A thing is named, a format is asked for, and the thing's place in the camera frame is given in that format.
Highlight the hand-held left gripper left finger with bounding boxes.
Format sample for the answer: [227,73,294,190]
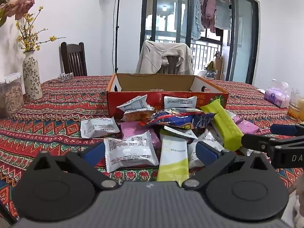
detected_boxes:
[31,142,119,190]

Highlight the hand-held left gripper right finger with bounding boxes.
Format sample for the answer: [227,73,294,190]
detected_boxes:
[182,141,273,190]

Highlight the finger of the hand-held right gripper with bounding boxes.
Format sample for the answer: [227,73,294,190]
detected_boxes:
[270,123,304,138]
[241,133,277,154]

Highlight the pink snack packet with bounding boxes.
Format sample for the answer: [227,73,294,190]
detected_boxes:
[231,114,262,135]
[118,121,162,149]

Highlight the large silver white snack packet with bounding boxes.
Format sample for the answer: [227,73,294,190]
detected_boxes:
[104,131,159,173]

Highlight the white green snack bar packet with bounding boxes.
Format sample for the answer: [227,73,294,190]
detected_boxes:
[156,128,190,181]

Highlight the orange snack packet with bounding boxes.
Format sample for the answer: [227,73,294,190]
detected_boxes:
[122,110,155,122]

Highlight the red cardboard box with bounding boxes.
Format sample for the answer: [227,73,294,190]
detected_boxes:
[106,73,230,118]

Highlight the clear jar with yellow contents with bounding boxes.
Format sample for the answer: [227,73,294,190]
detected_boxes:
[287,88,304,121]

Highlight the small white zigzag-edged packet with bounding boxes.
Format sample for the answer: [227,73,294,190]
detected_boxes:
[163,125,198,140]

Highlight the purple tissue pack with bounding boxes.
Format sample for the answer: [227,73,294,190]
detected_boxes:
[264,79,291,108]

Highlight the person's pale clothing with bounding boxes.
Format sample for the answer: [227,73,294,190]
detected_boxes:
[288,178,304,228]

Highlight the small floral patterned box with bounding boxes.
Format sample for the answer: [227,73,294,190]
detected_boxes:
[59,72,74,82]

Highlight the wooden boards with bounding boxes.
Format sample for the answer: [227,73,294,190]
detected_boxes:
[214,52,225,81]

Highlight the dark wooden chair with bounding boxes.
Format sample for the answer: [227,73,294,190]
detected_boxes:
[60,42,88,77]
[160,56,184,74]

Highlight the floral ceramic vase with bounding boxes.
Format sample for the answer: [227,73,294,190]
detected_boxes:
[22,51,43,101]

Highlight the clear plastic food container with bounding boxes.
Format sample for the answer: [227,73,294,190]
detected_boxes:
[0,72,25,118]

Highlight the beige jacket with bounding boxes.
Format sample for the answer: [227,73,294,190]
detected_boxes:
[135,40,195,76]

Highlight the black balcony railing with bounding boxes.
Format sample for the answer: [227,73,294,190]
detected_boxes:
[145,30,224,64]

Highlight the black light stand with lamp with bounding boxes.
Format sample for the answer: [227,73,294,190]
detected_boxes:
[113,0,130,74]

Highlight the pale hanging shirt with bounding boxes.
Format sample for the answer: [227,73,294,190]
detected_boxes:
[214,0,232,31]

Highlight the light blue hanging garment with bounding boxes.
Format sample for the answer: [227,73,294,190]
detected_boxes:
[180,0,205,40]

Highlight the yellow flower branches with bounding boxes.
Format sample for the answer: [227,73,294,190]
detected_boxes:
[15,6,66,53]

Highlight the pink hanging garment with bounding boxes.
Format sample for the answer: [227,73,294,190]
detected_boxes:
[201,0,217,32]

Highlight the pink artificial flowers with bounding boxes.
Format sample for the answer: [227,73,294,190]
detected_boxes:
[0,0,45,28]

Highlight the black sliding door frame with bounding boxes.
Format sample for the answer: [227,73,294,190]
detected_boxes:
[140,0,260,85]

